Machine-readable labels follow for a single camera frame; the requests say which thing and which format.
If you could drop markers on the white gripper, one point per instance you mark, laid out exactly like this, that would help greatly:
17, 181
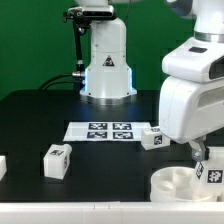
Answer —
190, 110

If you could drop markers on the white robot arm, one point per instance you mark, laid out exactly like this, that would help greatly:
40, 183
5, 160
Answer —
108, 77

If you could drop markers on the white marker sheet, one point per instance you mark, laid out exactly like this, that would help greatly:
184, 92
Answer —
105, 131

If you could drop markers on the white left barrier block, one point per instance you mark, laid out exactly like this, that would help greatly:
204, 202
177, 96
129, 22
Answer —
3, 167

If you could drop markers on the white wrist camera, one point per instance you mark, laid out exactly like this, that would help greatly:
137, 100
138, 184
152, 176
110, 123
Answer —
196, 61

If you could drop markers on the white front barrier wall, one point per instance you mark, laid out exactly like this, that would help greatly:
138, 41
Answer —
112, 213

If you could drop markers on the black camera on stand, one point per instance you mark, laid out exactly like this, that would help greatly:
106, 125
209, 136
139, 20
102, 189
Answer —
82, 17

